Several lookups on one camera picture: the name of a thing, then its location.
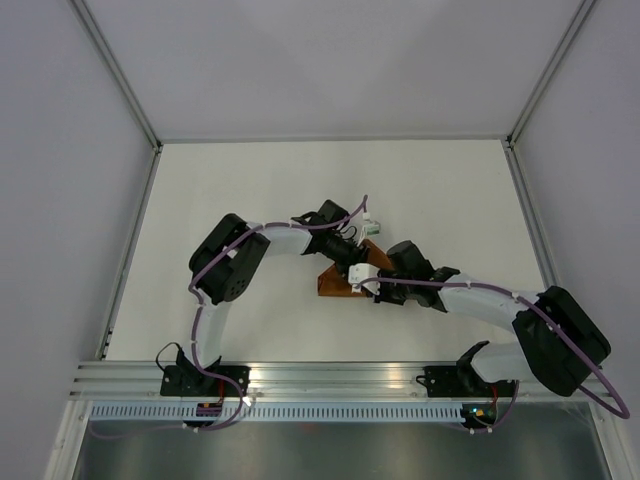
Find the orange-brown cloth napkin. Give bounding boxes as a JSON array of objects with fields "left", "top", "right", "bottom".
[{"left": 317, "top": 239, "right": 393, "bottom": 298}]

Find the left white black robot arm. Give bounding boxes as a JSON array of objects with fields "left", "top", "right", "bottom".
[{"left": 160, "top": 197, "right": 371, "bottom": 397}]

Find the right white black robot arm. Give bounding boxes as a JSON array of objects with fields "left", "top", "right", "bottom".
[{"left": 364, "top": 241, "right": 611, "bottom": 397}]

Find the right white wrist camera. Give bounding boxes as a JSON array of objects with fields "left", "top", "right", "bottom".
[{"left": 347, "top": 263, "right": 380, "bottom": 296}]

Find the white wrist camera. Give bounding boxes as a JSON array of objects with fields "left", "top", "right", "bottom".
[
  {"left": 347, "top": 263, "right": 380, "bottom": 296},
  {"left": 359, "top": 212, "right": 381, "bottom": 239}
]

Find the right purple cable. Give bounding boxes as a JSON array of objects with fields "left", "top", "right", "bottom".
[{"left": 354, "top": 278, "right": 631, "bottom": 418}]

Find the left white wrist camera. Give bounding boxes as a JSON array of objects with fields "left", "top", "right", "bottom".
[{"left": 359, "top": 212, "right": 381, "bottom": 239}]

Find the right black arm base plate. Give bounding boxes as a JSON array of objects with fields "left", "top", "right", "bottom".
[{"left": 415, "top": 365, "right": 515, "bottom": 398}]

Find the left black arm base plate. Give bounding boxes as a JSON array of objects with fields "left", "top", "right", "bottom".
[{"left": 160, "top": 365, "right": 250, "bottom": 398}]

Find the white slotted cable duct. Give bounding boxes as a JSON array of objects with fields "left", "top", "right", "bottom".
[{"left": 90, "top": 401, "right": 464, "bottom": 423}]

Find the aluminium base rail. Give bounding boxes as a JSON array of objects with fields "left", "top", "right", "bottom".
[{"left": 69, "top": 360, "right": 614, "bottom": 401}]

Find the right aluminium frame post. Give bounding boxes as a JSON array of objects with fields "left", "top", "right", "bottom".
[{"left": 503, "top": 0, "right": 599, "bottom": 150}]

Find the aluminium frame post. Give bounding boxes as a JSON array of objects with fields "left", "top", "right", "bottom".
[
  {"left": 68, "top": 0, "right": 162, "bottom": 153},
  {"left": 503, "top": 0, "right": 599, "bottom": 150}
]

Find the left aluminium frame post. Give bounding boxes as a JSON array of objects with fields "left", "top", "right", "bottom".
[{"left": 68, "top": 0, "right": 162, "bottom": 153}]

